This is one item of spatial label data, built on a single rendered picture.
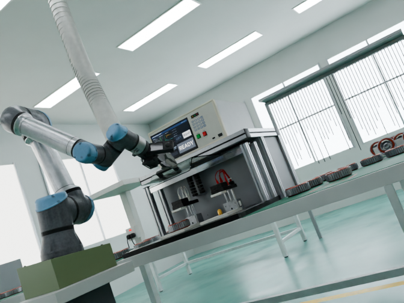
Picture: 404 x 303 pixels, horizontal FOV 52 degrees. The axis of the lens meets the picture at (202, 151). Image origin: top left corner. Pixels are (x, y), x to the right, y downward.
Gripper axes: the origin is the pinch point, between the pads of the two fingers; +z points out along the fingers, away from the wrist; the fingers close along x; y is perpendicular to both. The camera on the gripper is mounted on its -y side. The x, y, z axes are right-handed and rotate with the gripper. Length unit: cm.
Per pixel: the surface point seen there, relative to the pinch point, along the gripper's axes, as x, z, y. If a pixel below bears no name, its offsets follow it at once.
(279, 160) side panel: -18, 55, -24
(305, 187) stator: 12, 37, -41
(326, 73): -259, 281, -7
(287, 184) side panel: -6, 60, -24
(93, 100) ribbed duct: -130, 39, 120
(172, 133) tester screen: -31.5, 14.4, 14.3
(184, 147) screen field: -23.5, 19.0, 10.7
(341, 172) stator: 11, 38, -58
